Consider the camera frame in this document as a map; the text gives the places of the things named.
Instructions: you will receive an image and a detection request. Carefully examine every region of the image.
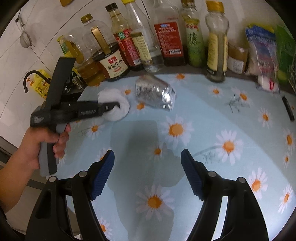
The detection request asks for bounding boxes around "green label bottle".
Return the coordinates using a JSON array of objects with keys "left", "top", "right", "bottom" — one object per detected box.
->
[{"left": 180, "top": 0, "right": 206, "bottom": 68}]

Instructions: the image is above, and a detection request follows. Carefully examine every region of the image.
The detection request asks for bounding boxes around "green yellow oil bottle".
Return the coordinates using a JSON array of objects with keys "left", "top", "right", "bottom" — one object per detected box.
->
[{"left": 57, "top": 35, "right": 80, "bottom": 64}]

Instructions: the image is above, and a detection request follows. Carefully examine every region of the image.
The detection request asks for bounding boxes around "metal wall strainer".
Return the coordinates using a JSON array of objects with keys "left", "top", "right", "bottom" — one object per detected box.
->
[{"left": 20, "top": 21, "right": 35, "bottom": 49}]

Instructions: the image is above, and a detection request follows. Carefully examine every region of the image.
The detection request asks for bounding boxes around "black faucet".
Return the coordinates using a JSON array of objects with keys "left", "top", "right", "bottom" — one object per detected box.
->
[{"left": 23, "top": 70, "right": 51, "bottom": 93}]

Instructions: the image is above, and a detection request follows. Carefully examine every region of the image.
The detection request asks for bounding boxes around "daisy print tablecloth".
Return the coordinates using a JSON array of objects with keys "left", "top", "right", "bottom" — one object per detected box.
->
[{"left": 52, "top": 73, "right": 296, "bottom": 241}]

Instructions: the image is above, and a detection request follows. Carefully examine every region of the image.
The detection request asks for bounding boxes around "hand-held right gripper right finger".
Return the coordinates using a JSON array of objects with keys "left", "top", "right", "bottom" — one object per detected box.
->
[{"left": 180, "top": 149, "right": 270, "bottom": 241}]

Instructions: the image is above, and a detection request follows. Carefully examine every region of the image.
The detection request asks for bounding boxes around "silver foil packet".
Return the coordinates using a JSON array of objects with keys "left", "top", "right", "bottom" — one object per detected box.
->
[{"left": 135, "top": 75, "right": 176, "bottom": 112}]

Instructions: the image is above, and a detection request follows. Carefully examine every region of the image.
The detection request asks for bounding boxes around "dark bottle red label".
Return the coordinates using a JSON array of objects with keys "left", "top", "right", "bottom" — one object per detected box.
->
[{"left": 153, "top": 0, "right": 186, "bottom": 66}]

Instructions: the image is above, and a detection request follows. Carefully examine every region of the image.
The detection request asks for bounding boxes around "clear bottle beige label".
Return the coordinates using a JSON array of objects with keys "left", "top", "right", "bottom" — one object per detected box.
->
[{"left": 122, "top": 0, "right": 165, "bottom": 73}]

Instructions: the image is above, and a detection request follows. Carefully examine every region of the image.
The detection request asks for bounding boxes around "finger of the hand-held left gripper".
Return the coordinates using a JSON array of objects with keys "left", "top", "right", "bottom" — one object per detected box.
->
[{"left": 76, "top": 101, "right": 121, "bottom": 121}]

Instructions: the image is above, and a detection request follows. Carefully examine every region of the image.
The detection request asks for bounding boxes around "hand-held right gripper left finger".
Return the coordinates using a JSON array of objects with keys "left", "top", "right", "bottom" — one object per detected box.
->
[{"left": 24, "top": 149, "right": 115, "bottom": 241}]

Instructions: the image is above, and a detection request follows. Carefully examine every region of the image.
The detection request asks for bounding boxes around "white towel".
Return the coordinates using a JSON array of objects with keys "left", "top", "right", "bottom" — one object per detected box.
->
[{"left": 97, "top": 89, "right": 130, "bottom": 122}]

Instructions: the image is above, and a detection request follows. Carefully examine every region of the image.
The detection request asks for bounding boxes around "green packet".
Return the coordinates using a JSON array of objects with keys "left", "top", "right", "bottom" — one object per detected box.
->
[{"left": 275, "top": 24, "right": 296, "bottom": 86}]

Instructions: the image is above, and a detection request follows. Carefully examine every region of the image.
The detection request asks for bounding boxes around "clear cooking oil jug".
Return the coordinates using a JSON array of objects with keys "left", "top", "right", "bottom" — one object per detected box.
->
[{"left": 67, "top": 35, "right": 109, "bottom": 87}]

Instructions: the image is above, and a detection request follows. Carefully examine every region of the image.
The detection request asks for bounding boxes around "brown jar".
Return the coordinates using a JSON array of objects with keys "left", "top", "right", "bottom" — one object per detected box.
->
[{"left": 228, "top": 39, "right": 249, "bottom": 74}]

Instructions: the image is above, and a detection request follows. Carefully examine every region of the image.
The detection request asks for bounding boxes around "red label sauce bottle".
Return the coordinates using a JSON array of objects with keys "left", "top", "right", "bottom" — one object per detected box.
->
[{"left": 105, "top": 3, "right": 144, "bottom": 71}]

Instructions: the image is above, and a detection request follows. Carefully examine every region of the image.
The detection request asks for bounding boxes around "dark metal object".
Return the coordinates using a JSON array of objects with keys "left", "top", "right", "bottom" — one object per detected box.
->
[{"left": 63, "top": 70, "right": 85, "bottom": 92}]

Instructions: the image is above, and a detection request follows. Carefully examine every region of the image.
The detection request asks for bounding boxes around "blue white packet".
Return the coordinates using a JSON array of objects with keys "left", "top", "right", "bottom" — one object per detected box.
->
[{"left": 245, "top": 24, "right": 279, "bottom": 76}]

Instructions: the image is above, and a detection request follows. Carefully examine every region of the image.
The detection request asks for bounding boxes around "white pink packet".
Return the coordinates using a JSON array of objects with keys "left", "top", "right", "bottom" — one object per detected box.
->
[{"left": 257, "top": 75, "right": 279, "bottom": 93}]

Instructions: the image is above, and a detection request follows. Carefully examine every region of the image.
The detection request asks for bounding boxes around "black marker pen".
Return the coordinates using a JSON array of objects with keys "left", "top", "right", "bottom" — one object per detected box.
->
[{"left": 282, "top": 95, "right": 295, "bottom": 121}]

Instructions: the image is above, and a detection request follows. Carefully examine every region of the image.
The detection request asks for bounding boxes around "dark soy sauce jug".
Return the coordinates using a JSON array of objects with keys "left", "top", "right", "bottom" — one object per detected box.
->
[{"left": 80, "top": 14, "right": 130, "bottom": 81}]

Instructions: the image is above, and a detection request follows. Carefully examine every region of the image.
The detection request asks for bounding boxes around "yellow printed packet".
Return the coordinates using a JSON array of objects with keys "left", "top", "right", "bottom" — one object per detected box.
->
[{"left": 27, "top": 70, "right": 52, "bottom": 99}]

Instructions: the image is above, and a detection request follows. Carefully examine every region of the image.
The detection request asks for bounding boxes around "person's left hand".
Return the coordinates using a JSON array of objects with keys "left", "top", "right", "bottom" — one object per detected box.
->
[{"left": 18, "top": 124, "right": 71, "bottom": 171}]

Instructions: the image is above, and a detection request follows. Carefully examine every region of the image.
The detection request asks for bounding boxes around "clear bottle yellow label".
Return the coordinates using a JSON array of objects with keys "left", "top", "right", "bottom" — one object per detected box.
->
[{"left": 205, "top": 1, "right": 229, "bottom": 82}]

